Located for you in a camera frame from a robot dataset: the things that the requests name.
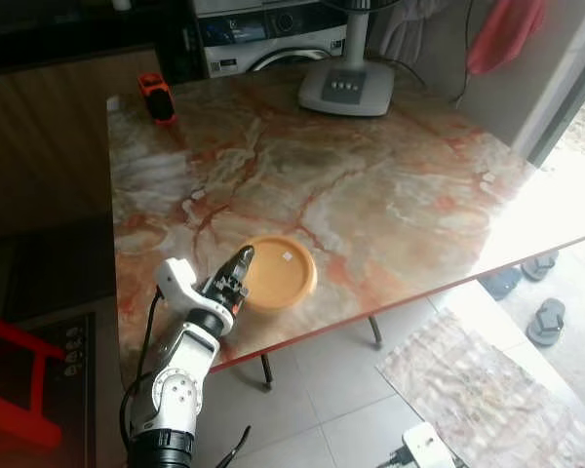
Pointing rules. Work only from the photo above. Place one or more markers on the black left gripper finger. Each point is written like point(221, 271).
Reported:
point(244, 263)

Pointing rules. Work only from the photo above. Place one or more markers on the orange lidded plastic container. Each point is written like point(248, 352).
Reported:
point(283, 275)

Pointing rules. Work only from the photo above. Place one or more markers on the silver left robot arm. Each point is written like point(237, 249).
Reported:
point(180, 390)

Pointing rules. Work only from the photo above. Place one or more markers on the black metal table leg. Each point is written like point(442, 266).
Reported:
point(375, 331)
point(265, 372)

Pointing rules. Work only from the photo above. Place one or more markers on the black appliance with round buttons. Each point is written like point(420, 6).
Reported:
point(73, 351)

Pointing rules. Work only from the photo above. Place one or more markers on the orange black tape measure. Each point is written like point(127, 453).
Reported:
point(157, 97)

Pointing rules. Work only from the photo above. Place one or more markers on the grey standing fan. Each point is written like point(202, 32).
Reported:
point(346, 90)

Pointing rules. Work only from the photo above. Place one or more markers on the brown wooden cabinet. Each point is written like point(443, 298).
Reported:
point(58, 146)

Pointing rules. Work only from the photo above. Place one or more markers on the white washing machine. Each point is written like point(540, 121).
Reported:
point(258, 39)

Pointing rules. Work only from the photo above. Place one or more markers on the red plastic stool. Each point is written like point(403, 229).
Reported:
point(10, 419)

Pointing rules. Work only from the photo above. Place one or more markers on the blue slipper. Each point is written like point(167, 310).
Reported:
point(500, 283)

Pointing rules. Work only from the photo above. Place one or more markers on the grey slipper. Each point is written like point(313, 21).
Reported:
point(546, 322)
point(539, 265)

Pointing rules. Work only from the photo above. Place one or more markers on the grey hanging cloth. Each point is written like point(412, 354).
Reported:
point(402, 27)

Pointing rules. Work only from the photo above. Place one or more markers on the white plastic bottle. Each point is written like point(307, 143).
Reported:
point(123, 4)

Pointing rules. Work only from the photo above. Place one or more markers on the red hanging cloth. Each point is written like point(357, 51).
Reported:
point(505, 34)

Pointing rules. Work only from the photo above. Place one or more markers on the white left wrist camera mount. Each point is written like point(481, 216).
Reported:
point(175, 278)

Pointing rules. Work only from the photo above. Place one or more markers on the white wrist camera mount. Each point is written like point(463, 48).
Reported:
point(429, 447)
point(175, 278)

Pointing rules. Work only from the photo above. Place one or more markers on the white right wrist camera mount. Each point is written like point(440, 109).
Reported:
point(429, 447)

